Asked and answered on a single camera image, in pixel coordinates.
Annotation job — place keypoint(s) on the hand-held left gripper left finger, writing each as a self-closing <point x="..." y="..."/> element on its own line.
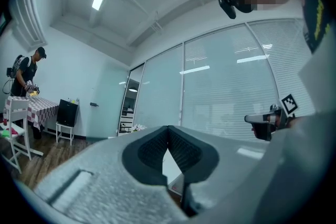
<point x="105" y="181"/>

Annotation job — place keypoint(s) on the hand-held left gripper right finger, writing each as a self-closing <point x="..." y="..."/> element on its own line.
<point x="231" y="165"/>

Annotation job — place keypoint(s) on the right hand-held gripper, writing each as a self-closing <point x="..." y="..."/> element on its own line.
<point x="290" y="103"/>

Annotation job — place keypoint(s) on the white table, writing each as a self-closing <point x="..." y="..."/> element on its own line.
<point x="170" y="168"/>

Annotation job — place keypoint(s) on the pink flower bouquet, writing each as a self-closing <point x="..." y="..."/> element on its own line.
<point x="137" y="128"/>

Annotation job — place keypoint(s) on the white stool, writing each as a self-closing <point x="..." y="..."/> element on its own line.
<point x="64" y="128"/>

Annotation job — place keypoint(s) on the black cabinet box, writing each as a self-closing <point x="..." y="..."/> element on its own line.
<point x="67" y="112"/>

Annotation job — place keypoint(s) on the checkered cloth table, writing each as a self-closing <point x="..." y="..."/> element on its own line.
<point x="42" y="110"/>

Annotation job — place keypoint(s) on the pink cloth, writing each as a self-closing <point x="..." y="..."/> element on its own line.
<point x="13" y="131"/>

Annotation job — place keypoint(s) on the green cloth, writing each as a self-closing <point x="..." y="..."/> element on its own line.
<point x="5" y="133"/>

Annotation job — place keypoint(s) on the yellow cloth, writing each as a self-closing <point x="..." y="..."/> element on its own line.
<point x="33" y="94"/>

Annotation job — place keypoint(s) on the white wooden chair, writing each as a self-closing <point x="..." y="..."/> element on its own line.
<point x="18" y="107"/>

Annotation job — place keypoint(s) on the person's black printed t-shirt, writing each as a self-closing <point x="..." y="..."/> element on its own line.
<point x="312" y="8"/>

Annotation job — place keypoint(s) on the small black wall device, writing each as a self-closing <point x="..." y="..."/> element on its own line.
<point x="94" y="104"/>

